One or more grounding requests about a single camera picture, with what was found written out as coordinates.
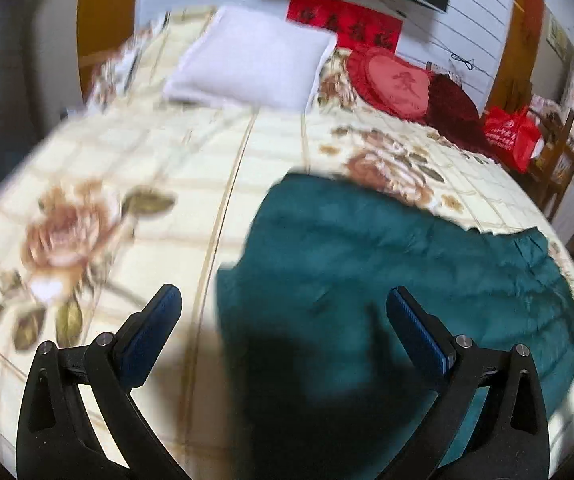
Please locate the green puffer jacket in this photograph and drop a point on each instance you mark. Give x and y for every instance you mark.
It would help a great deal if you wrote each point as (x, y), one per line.
(347, 260)

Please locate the orange wooden door frame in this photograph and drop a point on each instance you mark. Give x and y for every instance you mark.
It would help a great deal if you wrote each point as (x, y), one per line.
(107, 20)

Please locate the wooden chair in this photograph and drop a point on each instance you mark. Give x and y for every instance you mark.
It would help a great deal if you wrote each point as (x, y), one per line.
(557, 160)

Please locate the dark red velvet cushion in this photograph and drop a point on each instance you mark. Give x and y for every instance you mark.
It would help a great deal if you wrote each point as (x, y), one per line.
(454, 107)

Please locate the floral cream bedspread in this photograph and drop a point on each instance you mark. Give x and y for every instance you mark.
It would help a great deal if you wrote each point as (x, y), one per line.
(117, 160)

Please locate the white pillow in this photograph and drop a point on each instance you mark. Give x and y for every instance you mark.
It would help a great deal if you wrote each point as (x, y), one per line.
(252, 60)

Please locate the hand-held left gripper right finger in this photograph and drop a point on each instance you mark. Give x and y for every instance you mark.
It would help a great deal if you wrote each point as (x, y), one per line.
(419, 332)

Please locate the red heart cushion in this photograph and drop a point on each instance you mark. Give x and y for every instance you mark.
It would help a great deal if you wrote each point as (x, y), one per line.
(392, 80)

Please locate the grey wardrobe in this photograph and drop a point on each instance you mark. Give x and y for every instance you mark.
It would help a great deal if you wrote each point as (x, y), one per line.
(12, 85)

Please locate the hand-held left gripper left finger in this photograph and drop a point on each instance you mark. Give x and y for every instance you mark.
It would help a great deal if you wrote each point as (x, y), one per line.
(147, 332)

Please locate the red wall banner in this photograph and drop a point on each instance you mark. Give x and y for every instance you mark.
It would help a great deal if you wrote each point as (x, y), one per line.
(347, 22)

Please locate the red shopping bag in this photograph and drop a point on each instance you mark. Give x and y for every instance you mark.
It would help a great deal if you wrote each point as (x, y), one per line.
(509, 132)

